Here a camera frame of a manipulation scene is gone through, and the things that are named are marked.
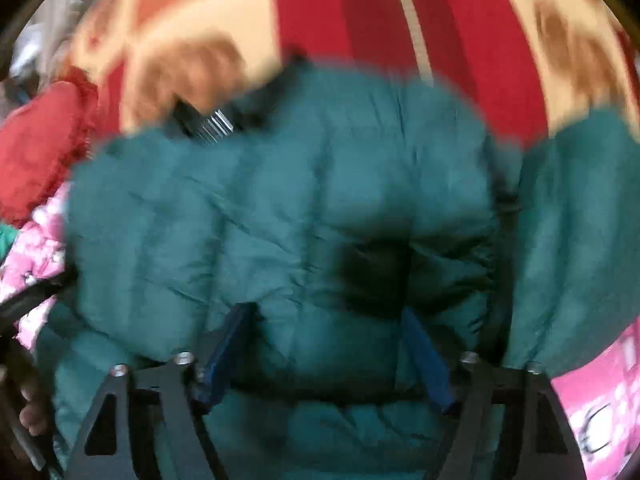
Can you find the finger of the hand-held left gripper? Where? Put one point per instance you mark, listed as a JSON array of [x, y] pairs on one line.
[[35, 297]]

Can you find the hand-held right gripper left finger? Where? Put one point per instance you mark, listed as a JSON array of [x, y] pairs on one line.
[[231, 345]]

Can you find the grey cloth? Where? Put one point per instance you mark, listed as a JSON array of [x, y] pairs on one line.
[[45, 35]]

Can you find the red and orange printed blanket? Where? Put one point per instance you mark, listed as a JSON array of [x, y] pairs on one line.
[[350, 15]]

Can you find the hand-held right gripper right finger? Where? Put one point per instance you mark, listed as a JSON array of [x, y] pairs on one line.
[[425, 355]]

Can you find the person's left hand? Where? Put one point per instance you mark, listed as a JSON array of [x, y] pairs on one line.
[[35, 412]]

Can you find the red fuzzy garment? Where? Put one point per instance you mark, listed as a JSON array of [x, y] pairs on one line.
[[40, 150]]

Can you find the teal puffer jacket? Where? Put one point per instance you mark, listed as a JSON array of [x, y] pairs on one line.
[[310, 185]]

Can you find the pink printed cloth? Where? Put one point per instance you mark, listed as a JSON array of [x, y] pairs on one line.
[[605, 400], [40, 245]]

